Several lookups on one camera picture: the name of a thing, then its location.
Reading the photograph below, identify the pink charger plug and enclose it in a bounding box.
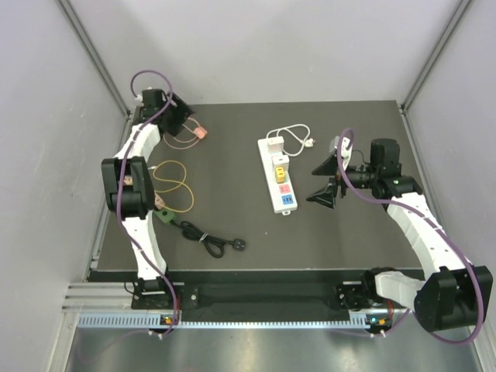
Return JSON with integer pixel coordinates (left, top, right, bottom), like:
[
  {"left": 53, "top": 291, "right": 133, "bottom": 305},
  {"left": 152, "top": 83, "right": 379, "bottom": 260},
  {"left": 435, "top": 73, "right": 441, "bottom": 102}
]
[{"left": 193, "top": 126, "right": 208, "bottom": 140}]

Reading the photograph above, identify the orange small charger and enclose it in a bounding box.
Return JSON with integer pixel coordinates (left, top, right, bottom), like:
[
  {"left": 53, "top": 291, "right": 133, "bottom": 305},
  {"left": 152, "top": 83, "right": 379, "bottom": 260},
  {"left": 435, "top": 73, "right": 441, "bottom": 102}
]
[{"left": 155, "top": 196, "right": 164, "bottom": 208}]

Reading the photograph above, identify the white charger cable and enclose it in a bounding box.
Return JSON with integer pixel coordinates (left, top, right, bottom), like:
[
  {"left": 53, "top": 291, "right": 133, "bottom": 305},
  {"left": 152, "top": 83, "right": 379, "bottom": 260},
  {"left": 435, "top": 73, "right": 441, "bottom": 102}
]
[{"left": 275, "top": 123, "right": 318, "bottom": 157}]

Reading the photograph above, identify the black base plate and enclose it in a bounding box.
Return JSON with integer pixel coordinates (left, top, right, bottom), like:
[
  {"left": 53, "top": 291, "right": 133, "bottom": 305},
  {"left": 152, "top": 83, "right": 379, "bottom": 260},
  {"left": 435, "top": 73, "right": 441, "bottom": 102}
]
[{"left": 130, "top": 269, "right": 412, "bottom": 337}]

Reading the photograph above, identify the pink charger cable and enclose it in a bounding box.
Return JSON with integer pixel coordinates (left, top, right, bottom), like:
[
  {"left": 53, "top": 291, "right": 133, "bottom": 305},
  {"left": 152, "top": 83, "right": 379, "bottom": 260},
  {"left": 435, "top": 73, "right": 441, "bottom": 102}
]
[{"left": 162, "top": 119, "right": 202, "bottom": 150}]

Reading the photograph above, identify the pink giraffe cube charger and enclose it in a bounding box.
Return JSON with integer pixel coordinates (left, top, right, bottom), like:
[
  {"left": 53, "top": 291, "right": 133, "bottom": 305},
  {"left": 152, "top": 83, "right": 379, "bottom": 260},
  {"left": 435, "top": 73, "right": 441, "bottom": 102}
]
[{"left": 122, "top": 176, "right": 133, "bottom": 186}]

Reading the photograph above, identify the white square charger plug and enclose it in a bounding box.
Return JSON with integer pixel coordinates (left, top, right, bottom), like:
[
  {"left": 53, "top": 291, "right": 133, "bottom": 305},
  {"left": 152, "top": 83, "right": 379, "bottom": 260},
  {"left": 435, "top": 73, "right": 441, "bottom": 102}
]
[{"left": 267, "top": 136, "right": 284, "bottom": 153}]

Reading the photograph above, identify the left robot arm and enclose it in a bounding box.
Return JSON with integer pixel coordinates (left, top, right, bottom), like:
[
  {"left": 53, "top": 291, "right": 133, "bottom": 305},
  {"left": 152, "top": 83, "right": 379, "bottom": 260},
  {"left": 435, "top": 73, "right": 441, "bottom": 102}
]
[{"left": 101, "top": 88, "right": 193, "bottom": 310}]

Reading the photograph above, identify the yellow charger plug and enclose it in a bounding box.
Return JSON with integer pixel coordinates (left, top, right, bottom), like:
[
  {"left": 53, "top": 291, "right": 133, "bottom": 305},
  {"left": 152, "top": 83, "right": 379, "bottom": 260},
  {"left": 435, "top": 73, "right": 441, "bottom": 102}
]
[{"left": 274, "top": 167, "right": 286, "bottom": 184}]

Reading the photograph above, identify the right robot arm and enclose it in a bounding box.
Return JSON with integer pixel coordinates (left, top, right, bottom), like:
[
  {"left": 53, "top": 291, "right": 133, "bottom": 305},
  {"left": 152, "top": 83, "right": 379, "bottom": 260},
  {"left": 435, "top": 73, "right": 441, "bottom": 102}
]
[{"left": 307, "top": 136, "right": 493, "bottom": 332}]

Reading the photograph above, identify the white power strip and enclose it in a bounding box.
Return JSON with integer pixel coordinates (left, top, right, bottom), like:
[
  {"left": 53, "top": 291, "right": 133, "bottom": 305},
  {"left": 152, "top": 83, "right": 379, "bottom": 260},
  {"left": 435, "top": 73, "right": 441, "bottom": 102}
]
[{"left": 257, "top": 136, "right": 298, "bottom": 216}]

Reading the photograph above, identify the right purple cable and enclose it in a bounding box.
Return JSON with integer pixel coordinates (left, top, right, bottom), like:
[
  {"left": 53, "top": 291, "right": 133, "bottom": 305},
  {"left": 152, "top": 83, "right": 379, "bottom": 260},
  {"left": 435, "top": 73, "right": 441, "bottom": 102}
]
[{"left": 336, "top": 128, "right": 487, "bottom": 345}]

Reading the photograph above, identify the black power cord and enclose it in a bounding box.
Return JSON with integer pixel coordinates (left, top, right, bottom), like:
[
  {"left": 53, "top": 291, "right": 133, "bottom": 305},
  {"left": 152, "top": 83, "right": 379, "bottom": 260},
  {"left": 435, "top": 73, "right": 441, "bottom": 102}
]
[{"left": 172, "top": 219, "right": 248, "bottom": 260}]

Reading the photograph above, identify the yellow charger cable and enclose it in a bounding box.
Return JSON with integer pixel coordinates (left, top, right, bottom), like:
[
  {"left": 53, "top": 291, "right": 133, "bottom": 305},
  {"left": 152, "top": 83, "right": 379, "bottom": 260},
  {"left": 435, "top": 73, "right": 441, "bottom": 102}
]
[{"left": 151, "top": 160, "right": 195, "bottom": 214}]

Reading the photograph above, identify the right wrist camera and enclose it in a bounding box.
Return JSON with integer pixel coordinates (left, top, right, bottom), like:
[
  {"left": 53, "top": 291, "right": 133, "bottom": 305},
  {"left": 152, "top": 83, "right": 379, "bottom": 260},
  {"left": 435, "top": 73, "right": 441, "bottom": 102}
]
[{"left": 329, "top": 136, "right": 353, "bottom": 170}]

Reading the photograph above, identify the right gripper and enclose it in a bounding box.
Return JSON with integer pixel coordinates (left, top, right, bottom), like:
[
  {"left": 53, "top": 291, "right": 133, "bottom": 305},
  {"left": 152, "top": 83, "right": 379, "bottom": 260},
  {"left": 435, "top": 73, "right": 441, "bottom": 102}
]
[{"left": 307, "top": 153, "right": 380, "bottom": 209}]

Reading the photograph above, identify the green power strip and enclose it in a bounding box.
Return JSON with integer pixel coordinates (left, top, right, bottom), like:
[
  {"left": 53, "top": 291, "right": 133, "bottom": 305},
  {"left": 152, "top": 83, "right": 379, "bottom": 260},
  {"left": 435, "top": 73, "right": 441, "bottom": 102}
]
[{"left": 153, "top": 208, "right": 176, "bottom": 225}]

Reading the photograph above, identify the grey slotted cable duct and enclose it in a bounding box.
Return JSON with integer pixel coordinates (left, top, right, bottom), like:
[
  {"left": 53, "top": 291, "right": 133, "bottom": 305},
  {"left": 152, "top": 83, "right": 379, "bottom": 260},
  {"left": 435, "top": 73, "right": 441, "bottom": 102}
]
[{"left": 76, "top": 312, "right": 392, "bottom": 330}]

